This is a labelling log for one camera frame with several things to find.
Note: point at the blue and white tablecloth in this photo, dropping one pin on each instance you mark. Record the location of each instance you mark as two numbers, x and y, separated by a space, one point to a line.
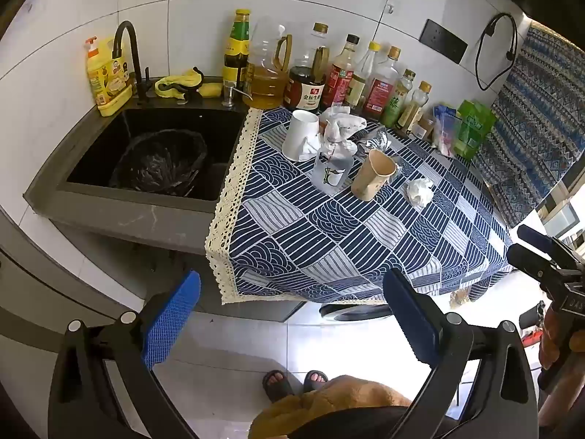
320 238

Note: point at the brown paper cup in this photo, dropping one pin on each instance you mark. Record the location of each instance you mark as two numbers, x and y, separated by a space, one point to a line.
368 183

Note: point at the white plastic bag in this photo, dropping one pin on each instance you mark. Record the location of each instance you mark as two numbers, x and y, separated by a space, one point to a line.
347 123

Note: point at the yellow-brown fleece garment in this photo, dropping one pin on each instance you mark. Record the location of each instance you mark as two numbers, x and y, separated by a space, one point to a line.
329 398

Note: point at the black kitchen sink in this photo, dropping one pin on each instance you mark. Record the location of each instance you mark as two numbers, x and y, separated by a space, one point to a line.
219 128

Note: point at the green plastic packet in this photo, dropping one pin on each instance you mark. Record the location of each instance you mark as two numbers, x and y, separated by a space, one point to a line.
473 128

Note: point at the silver foil wrapper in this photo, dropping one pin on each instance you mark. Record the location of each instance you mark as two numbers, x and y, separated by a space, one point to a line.
377 141

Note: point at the yellow-capped red label bottle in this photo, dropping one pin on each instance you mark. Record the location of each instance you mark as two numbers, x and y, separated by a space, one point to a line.
379 93

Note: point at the yellow dish soap bottle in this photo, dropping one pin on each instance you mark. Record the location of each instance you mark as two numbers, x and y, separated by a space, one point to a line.
107 82

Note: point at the black slipper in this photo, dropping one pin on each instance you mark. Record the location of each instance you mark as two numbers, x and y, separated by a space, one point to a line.
276 386
315 380

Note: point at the large clear oil bottle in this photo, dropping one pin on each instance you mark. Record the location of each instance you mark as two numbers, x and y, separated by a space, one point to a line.
265 82

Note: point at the white tissue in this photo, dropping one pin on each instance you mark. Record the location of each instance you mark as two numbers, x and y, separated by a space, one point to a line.
419 192

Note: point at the slim yellow-capped bottle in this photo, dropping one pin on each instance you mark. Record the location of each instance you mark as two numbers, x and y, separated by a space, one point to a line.
411 109

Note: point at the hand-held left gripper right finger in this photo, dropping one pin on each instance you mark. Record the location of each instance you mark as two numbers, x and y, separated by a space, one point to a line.
411 320

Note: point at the black wall socket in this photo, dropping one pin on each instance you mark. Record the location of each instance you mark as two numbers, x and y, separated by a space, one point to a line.
443 41

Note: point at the black curved faucet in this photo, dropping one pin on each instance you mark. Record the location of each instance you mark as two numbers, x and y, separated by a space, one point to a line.
137 61

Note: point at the clear plastic bottle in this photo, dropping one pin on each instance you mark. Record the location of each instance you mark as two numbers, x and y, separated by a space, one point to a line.
331 171

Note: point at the yellow sponge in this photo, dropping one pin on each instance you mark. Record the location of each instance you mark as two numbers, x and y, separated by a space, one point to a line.
210 89

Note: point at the person's right forearm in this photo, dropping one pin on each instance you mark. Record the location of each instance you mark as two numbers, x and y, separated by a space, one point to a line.
560 343

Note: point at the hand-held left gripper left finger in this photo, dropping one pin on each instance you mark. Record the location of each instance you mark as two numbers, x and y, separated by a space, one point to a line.
176 315

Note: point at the black-capped red label bottle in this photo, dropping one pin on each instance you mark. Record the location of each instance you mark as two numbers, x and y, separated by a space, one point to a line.
338 80

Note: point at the metal soap dispenser pump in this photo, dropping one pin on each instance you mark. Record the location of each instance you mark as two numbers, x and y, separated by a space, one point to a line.
228 93

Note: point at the white cup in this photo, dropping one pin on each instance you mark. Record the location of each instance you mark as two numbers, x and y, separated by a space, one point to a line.
299 135

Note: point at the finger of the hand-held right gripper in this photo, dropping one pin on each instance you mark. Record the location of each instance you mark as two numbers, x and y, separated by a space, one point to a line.
525 257
532 236

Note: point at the yellow cleaning cloth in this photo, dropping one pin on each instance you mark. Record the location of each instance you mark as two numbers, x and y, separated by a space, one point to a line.
171 83

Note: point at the blue patterned cloth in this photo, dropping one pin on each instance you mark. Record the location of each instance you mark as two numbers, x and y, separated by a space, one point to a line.
530 123

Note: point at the clear and blue plastic packet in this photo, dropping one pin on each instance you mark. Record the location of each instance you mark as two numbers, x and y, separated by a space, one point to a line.
445 132

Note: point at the dark soy sauce jug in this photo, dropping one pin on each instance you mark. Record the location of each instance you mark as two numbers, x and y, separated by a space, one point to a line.
301 84

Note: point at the washing machine door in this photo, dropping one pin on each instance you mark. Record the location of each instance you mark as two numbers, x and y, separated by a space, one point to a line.
352 313

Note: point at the bin with black bag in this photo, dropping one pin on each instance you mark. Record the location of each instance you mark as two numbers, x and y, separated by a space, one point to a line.
160 164

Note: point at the clear bottle with yellow cap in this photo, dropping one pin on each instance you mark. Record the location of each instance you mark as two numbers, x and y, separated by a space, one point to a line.
359 83

